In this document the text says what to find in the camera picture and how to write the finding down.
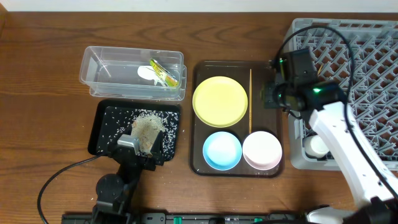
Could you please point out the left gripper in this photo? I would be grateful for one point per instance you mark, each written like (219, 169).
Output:
(137, 158)

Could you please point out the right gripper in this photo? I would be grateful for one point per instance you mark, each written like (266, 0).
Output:
(269, 96)

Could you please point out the pile of rice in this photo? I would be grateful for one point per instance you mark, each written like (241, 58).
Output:
(145, 128)

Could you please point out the white cup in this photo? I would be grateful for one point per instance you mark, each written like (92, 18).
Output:
(315, 147)

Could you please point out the green yellow snack wrapper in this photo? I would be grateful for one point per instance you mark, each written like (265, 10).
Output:
(163, 74)

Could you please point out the blue bowl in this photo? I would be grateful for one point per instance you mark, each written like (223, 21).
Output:
(222, 151)

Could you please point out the wooden chopstick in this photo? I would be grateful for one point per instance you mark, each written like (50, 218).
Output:
(320, 69)
(250, 101)

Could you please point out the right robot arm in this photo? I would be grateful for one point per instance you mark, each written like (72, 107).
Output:
(324, 107)

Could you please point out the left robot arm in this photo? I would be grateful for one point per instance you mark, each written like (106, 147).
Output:
(115, 191)

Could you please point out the black waste tray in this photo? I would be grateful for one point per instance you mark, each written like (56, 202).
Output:
(115, 116)

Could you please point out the grey dishwasher rack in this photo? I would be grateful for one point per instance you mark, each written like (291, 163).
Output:
(373, 97)

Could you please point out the brown serving tray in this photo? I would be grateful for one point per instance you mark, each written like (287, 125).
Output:
(233, 134)

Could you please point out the yellow plate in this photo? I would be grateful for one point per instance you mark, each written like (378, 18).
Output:
(220, 102)

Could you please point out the pink bowl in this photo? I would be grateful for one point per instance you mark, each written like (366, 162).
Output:
(262, 150)

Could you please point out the crumpled white tissue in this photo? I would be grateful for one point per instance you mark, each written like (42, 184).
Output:
(147, 72)

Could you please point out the clear plastic bin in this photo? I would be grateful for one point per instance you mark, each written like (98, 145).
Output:
(111, 72)

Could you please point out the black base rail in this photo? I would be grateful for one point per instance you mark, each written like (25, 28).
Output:
(162, 218)

